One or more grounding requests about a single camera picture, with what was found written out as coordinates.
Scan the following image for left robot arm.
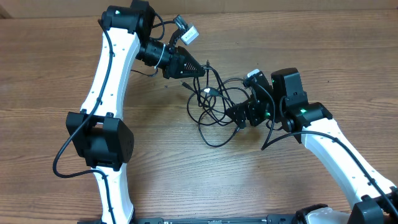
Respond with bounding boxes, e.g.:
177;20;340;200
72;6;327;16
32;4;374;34
66;1;205;223

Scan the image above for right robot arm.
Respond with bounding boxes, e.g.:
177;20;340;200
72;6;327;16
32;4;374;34
226;68;397;223

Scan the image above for black usb cable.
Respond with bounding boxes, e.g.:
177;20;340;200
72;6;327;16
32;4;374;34
186;60;251;148

